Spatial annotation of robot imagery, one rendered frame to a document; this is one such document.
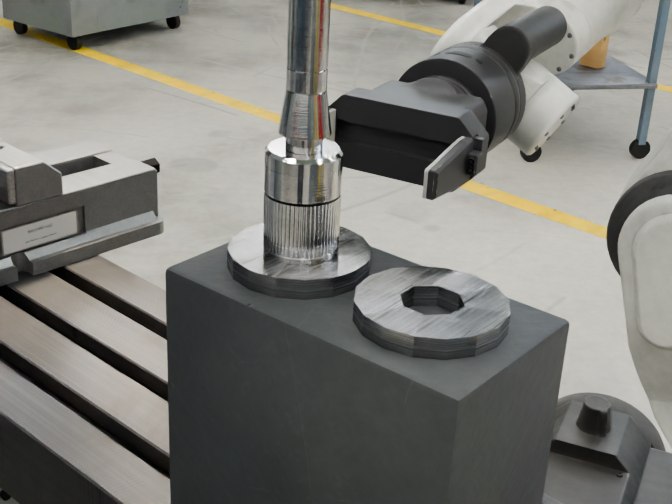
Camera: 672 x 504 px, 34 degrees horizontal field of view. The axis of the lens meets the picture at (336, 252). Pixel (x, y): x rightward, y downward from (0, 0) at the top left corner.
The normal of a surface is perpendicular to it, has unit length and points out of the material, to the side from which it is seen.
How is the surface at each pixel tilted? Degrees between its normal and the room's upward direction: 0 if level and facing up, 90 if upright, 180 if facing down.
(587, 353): 0
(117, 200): 90
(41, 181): 90
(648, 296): 90
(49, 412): 0
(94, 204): 90
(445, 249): 0
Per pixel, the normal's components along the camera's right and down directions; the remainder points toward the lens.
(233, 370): -0.63, 0.30
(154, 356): 0.04, -0.91
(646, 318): -0.39, 0.37
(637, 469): 0.69, -0.48
